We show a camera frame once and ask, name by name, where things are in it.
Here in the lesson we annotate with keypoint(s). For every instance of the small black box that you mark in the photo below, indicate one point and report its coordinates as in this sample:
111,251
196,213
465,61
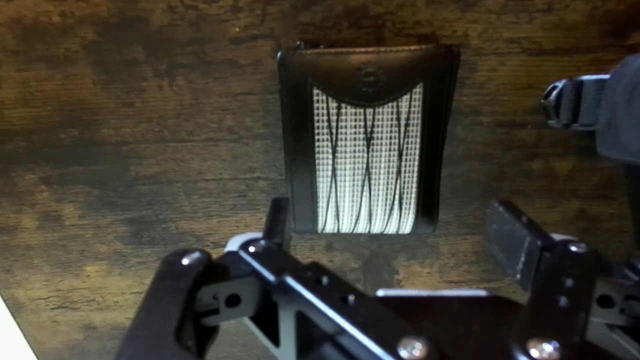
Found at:
367,81

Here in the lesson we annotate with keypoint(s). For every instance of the black backpack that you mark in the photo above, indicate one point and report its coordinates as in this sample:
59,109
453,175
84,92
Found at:
621,112

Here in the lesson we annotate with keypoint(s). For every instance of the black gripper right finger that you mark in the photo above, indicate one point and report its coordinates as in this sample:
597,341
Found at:
567,292

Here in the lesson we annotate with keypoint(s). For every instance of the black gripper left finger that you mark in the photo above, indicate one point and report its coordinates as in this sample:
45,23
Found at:
200,313

